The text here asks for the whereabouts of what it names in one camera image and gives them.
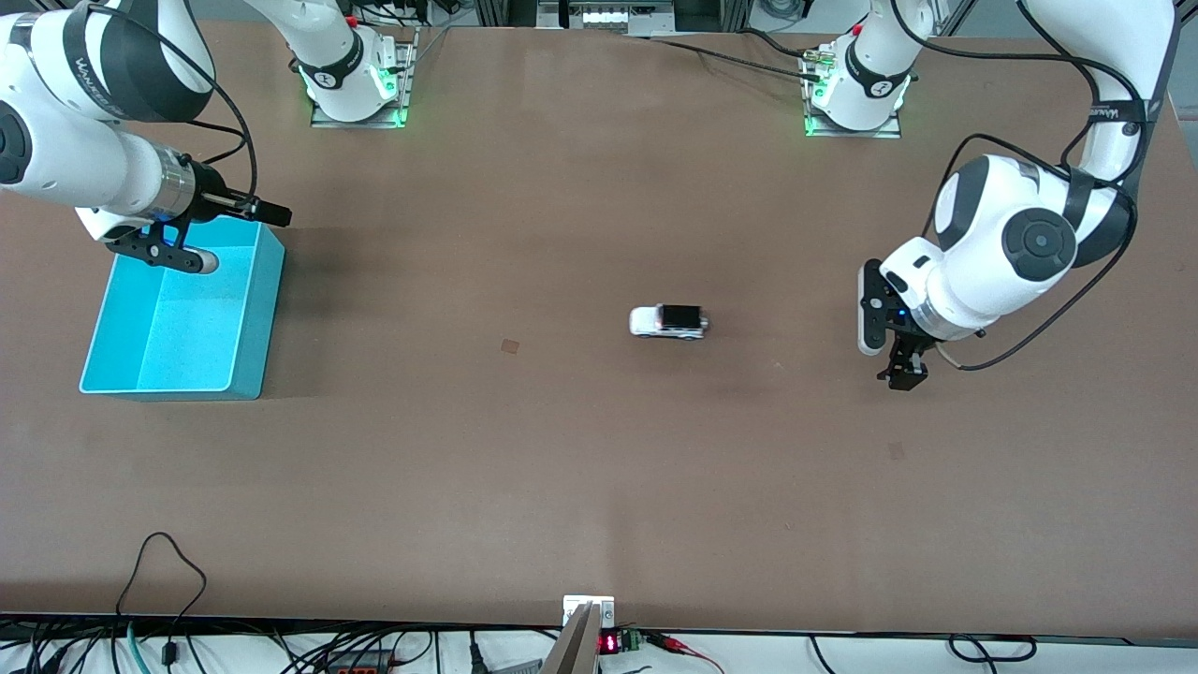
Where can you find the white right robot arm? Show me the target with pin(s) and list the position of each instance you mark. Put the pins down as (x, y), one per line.
(75, 164)

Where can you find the red clip lead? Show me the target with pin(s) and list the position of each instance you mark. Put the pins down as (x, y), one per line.
(679, 644)

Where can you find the white mount plate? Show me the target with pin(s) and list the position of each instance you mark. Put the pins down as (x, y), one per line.
(576, 604)

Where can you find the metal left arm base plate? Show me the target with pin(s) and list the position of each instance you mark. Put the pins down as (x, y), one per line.
(889, 131)

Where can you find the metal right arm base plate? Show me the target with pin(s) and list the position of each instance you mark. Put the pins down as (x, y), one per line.
(323, 117)

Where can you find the grey camera mount arm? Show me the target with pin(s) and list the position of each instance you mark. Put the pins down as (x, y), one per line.
(571, 651)

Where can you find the silver device with lights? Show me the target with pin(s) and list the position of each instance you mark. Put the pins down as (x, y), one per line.
(608, 16)

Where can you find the white jeep toy black roof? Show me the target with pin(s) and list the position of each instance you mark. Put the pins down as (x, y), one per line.
(648, 321)

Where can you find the orange power strip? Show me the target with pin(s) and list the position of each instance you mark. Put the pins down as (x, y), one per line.
(356, 666)

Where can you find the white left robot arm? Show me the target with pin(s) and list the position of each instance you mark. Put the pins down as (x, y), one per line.
(992, 234)

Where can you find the red led display module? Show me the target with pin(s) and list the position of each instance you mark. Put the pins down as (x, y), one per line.
(608, 643)

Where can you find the turquoise plastic bin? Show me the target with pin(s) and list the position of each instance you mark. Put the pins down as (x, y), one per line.
(187, 328)

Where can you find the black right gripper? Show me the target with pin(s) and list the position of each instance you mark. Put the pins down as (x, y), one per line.
(211, 197)

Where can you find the green terminal block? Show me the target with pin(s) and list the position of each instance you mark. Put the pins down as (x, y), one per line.
(630, 640)

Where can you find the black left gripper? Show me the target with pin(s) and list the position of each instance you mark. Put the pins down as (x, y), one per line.
(905, 354)

